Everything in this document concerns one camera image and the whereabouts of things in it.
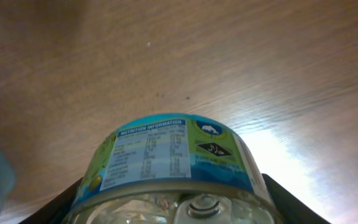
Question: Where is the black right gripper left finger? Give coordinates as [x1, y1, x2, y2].
[19, 178, 82, 224]

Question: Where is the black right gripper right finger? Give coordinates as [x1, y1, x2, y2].
[262, 174, 330, 224]

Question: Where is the silver tin can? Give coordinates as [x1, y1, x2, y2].
[64, 113, 284, 224]

